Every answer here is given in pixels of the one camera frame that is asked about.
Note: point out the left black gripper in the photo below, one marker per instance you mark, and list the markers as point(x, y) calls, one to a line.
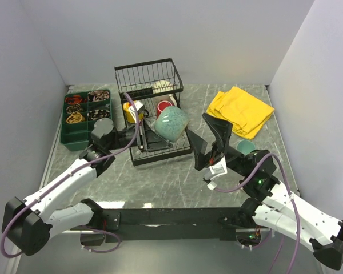
point(150, 141)

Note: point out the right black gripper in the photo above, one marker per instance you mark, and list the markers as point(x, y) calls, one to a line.
point(222, 131)

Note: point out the blue-green speckled ceramic mug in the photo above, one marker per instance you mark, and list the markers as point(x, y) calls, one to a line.
point(171, 123)

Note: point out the small teal cup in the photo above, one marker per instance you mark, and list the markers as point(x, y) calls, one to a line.
point(245, 147)

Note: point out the red mug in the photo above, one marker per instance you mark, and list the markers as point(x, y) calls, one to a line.
point(161, 106)

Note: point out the white floral mug green inside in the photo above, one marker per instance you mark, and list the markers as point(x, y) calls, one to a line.
point(163, 86)

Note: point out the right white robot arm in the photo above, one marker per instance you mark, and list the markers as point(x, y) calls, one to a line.
point(270, 201)

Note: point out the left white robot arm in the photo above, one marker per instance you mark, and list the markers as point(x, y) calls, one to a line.
point(30, 223)

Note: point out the folded yellow cloth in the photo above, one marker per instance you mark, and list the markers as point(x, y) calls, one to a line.
point(245, 112)

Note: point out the black beige rolled band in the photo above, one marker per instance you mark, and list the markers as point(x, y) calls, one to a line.
point(98, 113)

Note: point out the brown white rolled band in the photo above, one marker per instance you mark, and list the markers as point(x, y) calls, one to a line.
point(98, 95)

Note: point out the green compartment tray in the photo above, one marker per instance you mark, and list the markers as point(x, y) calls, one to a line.
point(75, 137)

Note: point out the black yellow rolled band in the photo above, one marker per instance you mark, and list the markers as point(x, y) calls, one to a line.
point(74, 108)

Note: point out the orange black rolled band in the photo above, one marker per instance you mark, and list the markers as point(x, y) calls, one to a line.
point(74, 99)

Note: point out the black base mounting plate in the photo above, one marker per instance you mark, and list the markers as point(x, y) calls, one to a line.
point(174, 223)

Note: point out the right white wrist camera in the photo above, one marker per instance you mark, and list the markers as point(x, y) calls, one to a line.
point(216, 170)

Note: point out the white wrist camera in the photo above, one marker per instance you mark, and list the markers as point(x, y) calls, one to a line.
point(137, 109)
point(216, 170)

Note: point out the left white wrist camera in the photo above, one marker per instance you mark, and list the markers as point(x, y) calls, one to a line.
point(137, 109)

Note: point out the black wire dish rack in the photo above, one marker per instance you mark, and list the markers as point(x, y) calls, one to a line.
point(137, 80)

